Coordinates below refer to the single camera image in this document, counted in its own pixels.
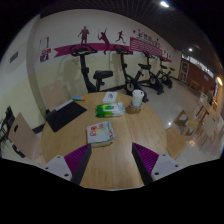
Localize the green wet wipes pack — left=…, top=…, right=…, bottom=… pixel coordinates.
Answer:
left=95, top=102, right=126, bottom=119

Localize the group of wooden chairs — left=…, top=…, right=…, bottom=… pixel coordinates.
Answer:
left=164, top=91, right=224, bottom=161

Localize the black mouse pad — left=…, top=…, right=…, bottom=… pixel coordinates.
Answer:
left=45, top=100, right=88, bottom=133

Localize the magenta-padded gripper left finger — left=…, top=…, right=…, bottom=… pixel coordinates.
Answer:
left=42, top=143, right=93, bottom=186

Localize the white printed towel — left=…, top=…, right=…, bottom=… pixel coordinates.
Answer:
left=86, top=120, right=117, bottom=148

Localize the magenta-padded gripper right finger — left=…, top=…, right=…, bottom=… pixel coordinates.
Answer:
left=131, top=142, right=184, bottom=186

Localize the small white tissue pack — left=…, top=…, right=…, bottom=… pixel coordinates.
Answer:
left=102, top=91, right=118, bottom=104

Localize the white wall poster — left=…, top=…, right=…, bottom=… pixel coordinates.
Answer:
left=39, top=36, right=50, bottom=50

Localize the large black exercise bike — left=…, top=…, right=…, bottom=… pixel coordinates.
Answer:
left=69, top=44, right=114, bottom=94

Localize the grey wall vent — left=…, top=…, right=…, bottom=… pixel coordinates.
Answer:
left=9, top=51, right=19, bottom=64

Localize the wooden chair with handle hole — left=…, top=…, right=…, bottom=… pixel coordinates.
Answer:
left=41, top=79, right=69, bottom=113
left=8, top=112, right=43, bottom=163

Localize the blue and orange tube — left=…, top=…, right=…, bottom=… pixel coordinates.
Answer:
left=71, top=95, right=88, bottom=102

